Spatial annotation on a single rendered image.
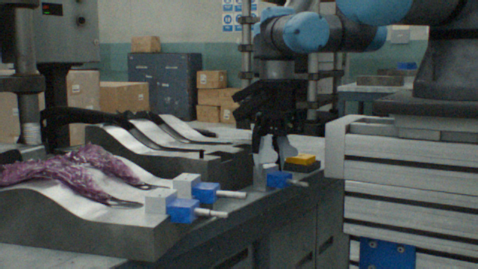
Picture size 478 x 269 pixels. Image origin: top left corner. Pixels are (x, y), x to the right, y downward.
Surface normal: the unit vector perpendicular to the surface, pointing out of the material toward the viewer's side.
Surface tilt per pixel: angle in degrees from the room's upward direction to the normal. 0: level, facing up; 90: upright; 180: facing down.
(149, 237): 90
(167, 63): 90
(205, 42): 90
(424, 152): 90
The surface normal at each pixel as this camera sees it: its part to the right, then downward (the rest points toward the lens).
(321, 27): 0.34, 0.16
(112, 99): -0.28, 0.17
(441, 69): -0.77, -0.20
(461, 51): -0.56, -0.17
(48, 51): 0.83, 0.10
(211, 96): -0.47, 0.11
